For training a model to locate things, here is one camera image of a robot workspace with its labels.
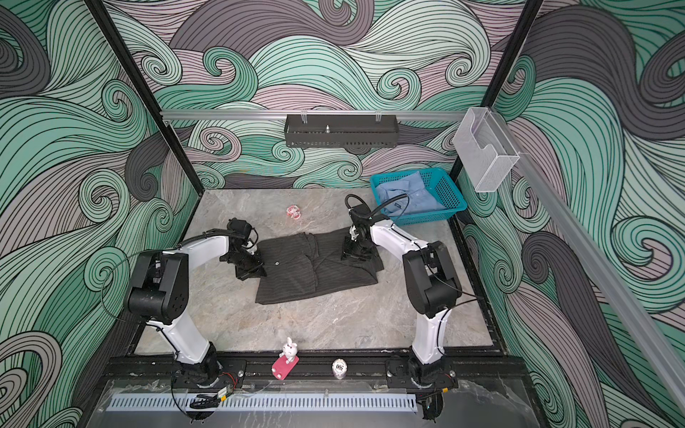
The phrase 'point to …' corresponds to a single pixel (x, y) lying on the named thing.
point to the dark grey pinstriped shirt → (309, 264)
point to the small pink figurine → (293, 212)
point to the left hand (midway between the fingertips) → (266, 270)
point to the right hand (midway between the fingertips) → (345, 258)
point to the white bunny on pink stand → (286, 361)
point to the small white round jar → (339, 367)
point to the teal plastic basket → (441, 182)
